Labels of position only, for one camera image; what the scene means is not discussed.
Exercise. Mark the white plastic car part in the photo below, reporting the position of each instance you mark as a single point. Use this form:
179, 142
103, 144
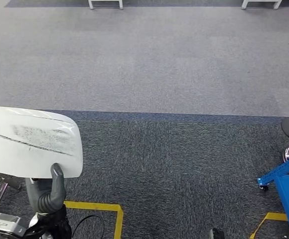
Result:
35, 158

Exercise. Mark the white bench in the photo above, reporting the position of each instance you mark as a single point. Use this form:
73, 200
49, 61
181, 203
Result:
121, 3
243, 4

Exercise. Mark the yellow floor tape corner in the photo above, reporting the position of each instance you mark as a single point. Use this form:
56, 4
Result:
97, 206

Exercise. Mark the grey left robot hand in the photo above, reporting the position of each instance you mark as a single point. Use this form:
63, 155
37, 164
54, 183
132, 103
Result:
42, 198

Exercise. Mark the small steel table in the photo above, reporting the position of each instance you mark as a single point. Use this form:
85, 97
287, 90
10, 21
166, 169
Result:
5, 179

